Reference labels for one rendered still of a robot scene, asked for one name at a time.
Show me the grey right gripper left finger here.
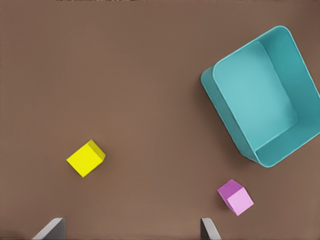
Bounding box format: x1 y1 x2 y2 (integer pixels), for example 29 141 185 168
31 217 66 240

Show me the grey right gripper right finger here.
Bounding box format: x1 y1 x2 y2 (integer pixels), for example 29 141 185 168
200 217 223 240

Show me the pink cube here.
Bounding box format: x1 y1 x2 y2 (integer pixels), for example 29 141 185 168
216 178 255 217

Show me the yellow cube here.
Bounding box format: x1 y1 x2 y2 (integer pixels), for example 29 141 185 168
66 139 107 179

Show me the teal plastic bin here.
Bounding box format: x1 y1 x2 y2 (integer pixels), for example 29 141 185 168
200 24 320 169

